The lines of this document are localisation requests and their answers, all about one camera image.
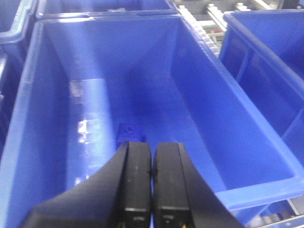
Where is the blue target bin right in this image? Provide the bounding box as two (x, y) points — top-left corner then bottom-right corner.
(220, 9), (304, 157)

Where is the blue bin far left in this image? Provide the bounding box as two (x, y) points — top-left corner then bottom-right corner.
(0, 0), (37, 151)

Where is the blue bottle-shaped part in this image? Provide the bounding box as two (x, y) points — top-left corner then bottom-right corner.
(116, 123), (146, 143)

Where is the blue target bin left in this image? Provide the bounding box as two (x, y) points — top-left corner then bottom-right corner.
(0, 14), (304, 228)

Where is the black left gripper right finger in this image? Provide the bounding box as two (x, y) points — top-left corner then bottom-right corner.
(153, 142), (243, 228)

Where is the white roller track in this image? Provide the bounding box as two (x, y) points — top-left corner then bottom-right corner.
(178, 5), (220, 57)

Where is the right storage shelf rack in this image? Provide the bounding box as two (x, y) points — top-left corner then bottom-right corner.
(175, 0), (304, 228)

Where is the blue bin behind target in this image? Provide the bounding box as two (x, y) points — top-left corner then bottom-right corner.
(36, 0), (178, 19)

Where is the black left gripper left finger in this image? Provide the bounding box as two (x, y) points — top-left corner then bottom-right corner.
(22, 142), (152, 228)

